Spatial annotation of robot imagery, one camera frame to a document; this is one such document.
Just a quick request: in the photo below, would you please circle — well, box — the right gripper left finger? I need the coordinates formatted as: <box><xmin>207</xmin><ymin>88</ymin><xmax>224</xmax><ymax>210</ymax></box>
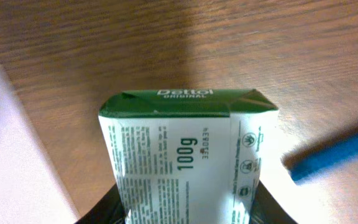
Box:
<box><xmin>75</xmin><ymin>184</ymin><xmax>126</xmax><ymax>224</ymax></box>

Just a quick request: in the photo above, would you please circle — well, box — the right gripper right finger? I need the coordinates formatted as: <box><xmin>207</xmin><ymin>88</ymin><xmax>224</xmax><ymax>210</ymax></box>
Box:
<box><xmin>249</xmin><ymin>182</ymin><xmax>297</xmax><ymax>224</ymax></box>

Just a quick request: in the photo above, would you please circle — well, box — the green white soap box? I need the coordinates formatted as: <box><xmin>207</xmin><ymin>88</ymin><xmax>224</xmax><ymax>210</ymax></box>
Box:
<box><xmin>98</xmin><ymin>89</ymin><xmax>278</xmax><ymax>224</ymax></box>

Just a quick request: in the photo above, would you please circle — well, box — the blue disposable razor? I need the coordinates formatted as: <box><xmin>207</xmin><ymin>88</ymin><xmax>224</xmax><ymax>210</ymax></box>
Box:
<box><xmin>289</xmin><ymin>133</ymin><xmax>358</xmax><ymax>184</ymax></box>

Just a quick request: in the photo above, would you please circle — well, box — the white open cardboard box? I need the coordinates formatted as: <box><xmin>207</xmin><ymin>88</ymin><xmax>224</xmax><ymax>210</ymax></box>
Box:
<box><xmin>0</xmin><ymin>66</ymin><xmax>80</xmax><ymax>223</ymax></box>

